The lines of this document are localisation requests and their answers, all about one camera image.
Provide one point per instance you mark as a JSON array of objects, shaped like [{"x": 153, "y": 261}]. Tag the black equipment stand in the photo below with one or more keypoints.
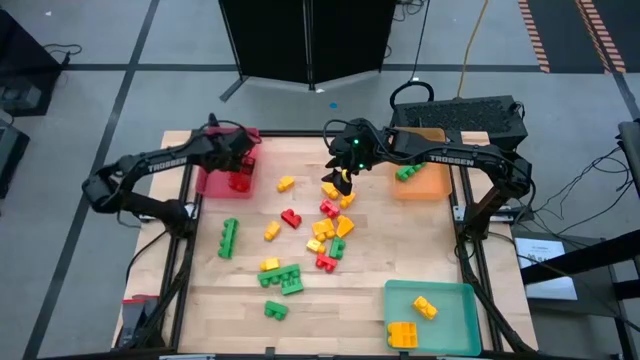
[{"x": 575, "y": 260}]

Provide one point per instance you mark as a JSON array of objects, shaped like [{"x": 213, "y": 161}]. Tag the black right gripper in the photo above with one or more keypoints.
[{"x": 357, "y": 147}]

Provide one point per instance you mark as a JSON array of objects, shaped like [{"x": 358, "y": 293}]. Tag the green three-stud building block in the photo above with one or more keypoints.
[{"x": 410, "y": 172}]

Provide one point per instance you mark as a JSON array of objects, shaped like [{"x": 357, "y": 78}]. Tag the teal plastic tray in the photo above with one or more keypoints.
[{"x": 450, "y": 325}]

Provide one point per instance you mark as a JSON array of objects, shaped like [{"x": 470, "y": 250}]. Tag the yellow wedge building block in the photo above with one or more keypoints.
[{"x": 345, "y": 227}]

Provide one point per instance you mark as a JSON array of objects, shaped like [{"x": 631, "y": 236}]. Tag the black folding partition screen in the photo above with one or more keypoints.
[{"x": 270, "y": 40}]

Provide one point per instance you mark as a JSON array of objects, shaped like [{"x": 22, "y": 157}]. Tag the yellow square building block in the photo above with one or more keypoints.
[{"x": 402, "y": 335}]

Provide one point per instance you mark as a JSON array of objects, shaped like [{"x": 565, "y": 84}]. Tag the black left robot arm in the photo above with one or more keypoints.
[{"x": 160, "y": 165}]

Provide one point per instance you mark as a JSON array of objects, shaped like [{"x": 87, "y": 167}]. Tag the green two-stud building block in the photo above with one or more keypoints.
[
  {"x": 276, "y": 310},
  {"x": 337, "y": 247},
  {"x": 292, "y": 287}
]

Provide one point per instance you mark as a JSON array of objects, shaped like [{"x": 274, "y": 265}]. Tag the black triangular bracket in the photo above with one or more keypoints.
[{"x": 213, "y": 121}]

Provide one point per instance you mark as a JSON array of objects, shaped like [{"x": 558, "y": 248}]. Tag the yellow one-stud building block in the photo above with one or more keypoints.
[{"x": 315, "y": 245}]

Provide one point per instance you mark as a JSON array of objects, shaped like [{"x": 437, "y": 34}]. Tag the grey red-edged bracket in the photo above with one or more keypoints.
[{"x": 132, "y": 320}]

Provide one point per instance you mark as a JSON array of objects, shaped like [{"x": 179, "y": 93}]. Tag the orange plastic tray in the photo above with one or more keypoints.
[{"x": 425, "y": 190}]

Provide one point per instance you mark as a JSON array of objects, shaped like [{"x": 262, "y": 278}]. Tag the white paper sheet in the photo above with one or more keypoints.
[{"x": 535, "y": 247}]

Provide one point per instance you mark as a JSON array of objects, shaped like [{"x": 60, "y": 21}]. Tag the green four-stud building block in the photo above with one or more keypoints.
[
  {"x": 275, "y": 274},
  {"x": 229, "y": 237}
]

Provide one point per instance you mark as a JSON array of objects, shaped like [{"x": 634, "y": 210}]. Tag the dark grey case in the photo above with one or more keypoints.
[{"x": 10, "y": 160}]

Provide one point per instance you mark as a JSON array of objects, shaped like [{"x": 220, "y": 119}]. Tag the black storage cabinet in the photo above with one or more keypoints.
[{"x": 20, "y": 65}]

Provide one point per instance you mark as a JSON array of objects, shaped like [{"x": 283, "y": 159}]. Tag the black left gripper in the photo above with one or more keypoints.
[{"x": 222, "y": 150}]

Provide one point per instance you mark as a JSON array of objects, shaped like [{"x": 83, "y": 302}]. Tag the yellow two-stud building block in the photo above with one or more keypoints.
[
  {"x": 330, "y": 190},
  {"x": 285, "y": 183},
  {"x": 347, "y": 200},
  {"x": 324, "y": 229},
  {"x": 425, "y": 307},
  {"x": 269, "y": 264},
  {"x": 272, "y": 231}
]

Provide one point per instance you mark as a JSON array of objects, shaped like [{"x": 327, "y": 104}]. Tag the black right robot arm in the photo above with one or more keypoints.
[{"x": 452, "y": 161}]

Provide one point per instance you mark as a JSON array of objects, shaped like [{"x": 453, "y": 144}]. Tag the black aluminium table frame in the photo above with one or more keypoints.
[{"x": 280, "y": 134}]

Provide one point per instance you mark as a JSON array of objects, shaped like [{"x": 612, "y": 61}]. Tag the red translucent plastic tray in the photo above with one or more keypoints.
[{"x": 215, "y": 185}]

